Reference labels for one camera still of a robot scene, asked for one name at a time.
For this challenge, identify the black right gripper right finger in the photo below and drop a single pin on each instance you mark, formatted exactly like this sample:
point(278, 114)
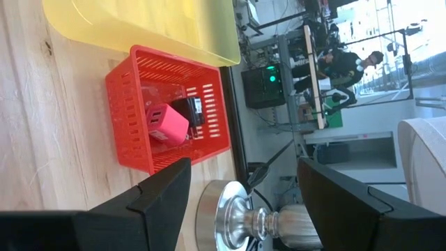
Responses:
point(355, 223)

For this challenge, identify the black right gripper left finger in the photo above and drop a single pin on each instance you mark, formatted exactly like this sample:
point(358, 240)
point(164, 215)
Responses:
point(104, 226)

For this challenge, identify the pink USB wall charger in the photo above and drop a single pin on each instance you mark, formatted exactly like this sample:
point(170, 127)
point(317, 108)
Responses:
point(167, 127)

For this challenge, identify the black USB wall charger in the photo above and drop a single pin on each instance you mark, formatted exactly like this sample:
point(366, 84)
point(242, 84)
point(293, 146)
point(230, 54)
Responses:
point(190, 109)

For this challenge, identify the yellow translucent plastic bin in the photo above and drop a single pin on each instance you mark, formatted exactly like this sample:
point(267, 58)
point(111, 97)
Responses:
point(157, 24)

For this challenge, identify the white fabric lamp shade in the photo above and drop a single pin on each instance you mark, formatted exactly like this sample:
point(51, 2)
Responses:
point(425, 167)

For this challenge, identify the silver metal lamp base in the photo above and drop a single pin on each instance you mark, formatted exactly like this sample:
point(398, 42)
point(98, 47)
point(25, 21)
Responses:
point(237, 216)

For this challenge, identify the red plastic slotted basket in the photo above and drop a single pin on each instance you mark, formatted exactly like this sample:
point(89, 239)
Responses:
point(129, 104)

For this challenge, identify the person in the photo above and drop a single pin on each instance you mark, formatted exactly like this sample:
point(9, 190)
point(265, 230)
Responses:
point(345, 68)

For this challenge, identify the wooden top desk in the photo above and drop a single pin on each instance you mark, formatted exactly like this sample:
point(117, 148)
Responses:
point(313, 69)

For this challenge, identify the black computer with green light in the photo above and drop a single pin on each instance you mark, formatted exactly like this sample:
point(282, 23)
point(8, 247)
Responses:
point(261, 87)

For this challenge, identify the black aluminium table frame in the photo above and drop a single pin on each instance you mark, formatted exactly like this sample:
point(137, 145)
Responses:
point(233, 122)

